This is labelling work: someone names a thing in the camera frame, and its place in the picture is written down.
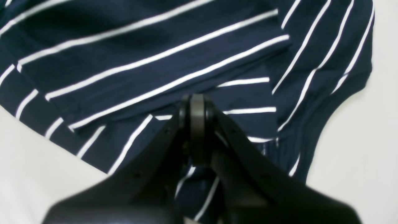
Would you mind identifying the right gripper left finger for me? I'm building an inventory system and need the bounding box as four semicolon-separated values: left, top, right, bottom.
44;96;190;224

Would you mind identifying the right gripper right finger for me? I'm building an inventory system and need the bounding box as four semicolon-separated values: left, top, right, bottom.
204;96;361;224

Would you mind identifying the navy white striped T-shirt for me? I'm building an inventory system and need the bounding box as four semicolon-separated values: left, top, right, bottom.
1;0;374;224

